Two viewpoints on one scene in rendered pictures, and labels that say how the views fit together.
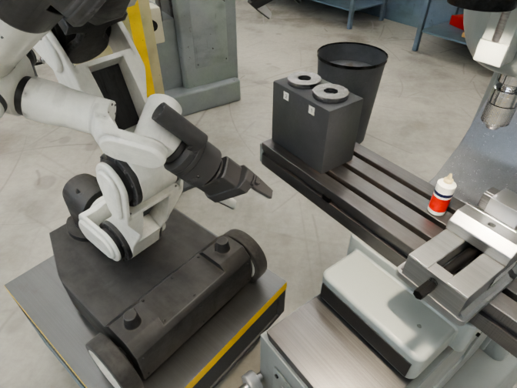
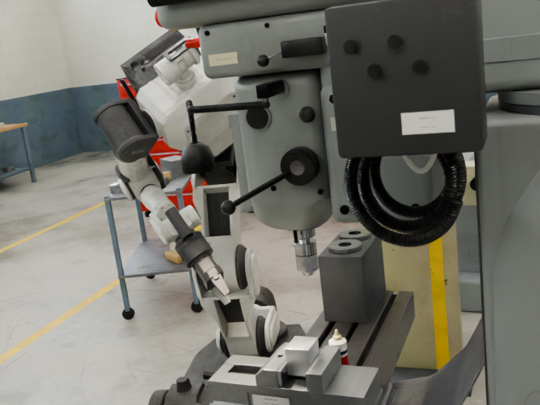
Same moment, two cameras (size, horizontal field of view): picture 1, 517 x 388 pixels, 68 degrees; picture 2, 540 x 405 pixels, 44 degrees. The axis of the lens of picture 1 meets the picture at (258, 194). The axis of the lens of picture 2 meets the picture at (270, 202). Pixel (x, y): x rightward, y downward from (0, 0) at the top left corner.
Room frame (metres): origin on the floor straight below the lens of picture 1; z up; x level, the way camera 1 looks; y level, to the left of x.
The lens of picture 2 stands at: (-0.13, -1.58, 1.70)
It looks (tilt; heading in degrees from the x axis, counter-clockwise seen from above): 14 degrees down; 60
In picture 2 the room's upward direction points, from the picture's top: 7 degrees counter-clockwise
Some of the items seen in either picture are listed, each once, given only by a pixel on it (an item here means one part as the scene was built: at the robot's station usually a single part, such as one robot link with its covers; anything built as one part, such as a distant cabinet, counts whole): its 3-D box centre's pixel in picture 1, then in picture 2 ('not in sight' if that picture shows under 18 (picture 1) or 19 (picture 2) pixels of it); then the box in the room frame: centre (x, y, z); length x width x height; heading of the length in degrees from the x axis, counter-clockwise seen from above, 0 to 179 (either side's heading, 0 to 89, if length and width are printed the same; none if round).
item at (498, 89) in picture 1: (508, 90); (304, 243); (0.61, -0.43, 1.26); 0.05 x 0.05 x 0.01
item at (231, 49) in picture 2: not in sight; (302, 40); (0.64, -0.46, 1.68); 0.34 x 0.24 x 0.10; 127
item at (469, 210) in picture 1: (486, 232); (279, 364); (0.51, -0.43, 1.02); 0.12 x 0.06 x 0.04; 35
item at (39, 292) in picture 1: (155, 314); not in sight; (0.86, 0.41, 0.20); 0.78 x 0.68 x 0.40; 50
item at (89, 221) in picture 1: (123, 223); (248, 330); (0.89, 0.44, 0.68); 0.21 x 0.20 x 0.13; 50
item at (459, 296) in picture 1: (486, 239); (292, 380); (0.53, -0.46, 0.99); 0.35 x 0.15 x 0.11; 125
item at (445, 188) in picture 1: (443, 192); (338, 351); (0.67, -0.42, 0.99); 0.04 x 0.04 x 0.11
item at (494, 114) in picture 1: (500, 108); (306, 257); (0.61, -0.43, 1.23); 0.05 x 0.05 x 0.06
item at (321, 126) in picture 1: (313, 118); (353, 272); (0.94, -0.15, 1.03); 0.22 x 0.12 x 0.20; 36
